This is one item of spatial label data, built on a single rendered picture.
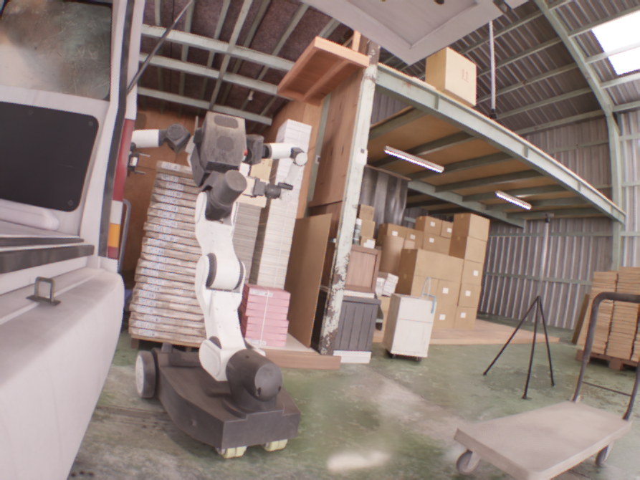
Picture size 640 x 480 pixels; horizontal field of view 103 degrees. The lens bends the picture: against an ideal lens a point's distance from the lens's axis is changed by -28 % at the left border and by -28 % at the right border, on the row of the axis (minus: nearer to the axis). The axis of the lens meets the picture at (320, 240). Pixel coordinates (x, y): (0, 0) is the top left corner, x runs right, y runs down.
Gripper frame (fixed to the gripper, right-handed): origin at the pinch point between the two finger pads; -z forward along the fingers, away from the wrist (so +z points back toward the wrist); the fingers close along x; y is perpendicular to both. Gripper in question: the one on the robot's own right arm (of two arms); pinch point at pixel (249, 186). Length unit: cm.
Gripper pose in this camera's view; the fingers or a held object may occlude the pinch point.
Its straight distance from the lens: 215.9
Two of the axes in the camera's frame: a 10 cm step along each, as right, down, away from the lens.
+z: 9.1, 1.8, 3.9
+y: 3.9, 0.0, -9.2
